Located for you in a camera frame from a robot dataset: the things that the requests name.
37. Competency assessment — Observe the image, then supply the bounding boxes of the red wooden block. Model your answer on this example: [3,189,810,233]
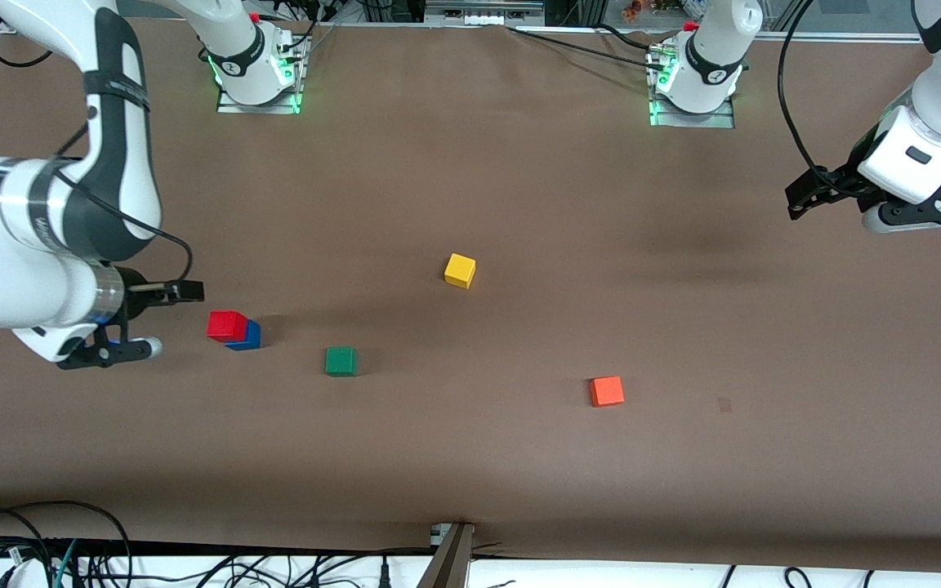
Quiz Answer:
[207,310,248,344]

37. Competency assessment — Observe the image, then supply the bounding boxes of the blue wooden block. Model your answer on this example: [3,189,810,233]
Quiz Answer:
[225,320,262,352]

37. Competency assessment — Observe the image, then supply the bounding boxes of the yellow wooden block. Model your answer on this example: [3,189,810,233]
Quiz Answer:
[444,253,477,290]

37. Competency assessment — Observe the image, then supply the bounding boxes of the orange wooden block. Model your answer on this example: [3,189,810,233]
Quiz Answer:
[589,376,626,408]

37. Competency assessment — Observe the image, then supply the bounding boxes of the grey power strip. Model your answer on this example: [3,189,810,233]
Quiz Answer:
[426,0,546,27]

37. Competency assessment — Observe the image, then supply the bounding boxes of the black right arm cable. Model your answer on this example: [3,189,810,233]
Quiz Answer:
[50,122,195,287]

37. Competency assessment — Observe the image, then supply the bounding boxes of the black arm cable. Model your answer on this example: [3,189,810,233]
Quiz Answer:
[50,122,195,287]
[777,0,872,201]

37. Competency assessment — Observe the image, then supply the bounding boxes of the black right camera bracket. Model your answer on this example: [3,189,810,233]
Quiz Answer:
[56,323,149,370]

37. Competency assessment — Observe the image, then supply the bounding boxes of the black camera bracket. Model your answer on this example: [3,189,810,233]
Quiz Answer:
[56,323,149,370]
[879,162,941,229]

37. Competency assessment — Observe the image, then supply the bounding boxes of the black left camera bracket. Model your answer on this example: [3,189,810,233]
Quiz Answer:
[879,162,941,229]

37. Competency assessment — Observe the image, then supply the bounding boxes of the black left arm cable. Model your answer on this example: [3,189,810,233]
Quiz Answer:
[777,0,872,201]

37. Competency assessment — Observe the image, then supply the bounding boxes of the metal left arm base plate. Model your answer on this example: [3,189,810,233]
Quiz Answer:
[648,45,737,129]

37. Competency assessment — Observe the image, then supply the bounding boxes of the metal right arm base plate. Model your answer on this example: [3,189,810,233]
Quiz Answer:
[216,37,308,115]

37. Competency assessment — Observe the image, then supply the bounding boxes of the black arm strap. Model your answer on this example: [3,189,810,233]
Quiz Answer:
[83,72,151,113]

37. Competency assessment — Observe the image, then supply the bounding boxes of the green cable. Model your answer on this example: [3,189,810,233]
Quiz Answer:
[50,539,83,588]

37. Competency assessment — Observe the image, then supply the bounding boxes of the aluminium frame post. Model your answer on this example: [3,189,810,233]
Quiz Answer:
[417,523,476,588]

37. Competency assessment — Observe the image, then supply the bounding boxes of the white bench with cables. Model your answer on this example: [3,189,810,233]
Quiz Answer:
[0,554,941,588]

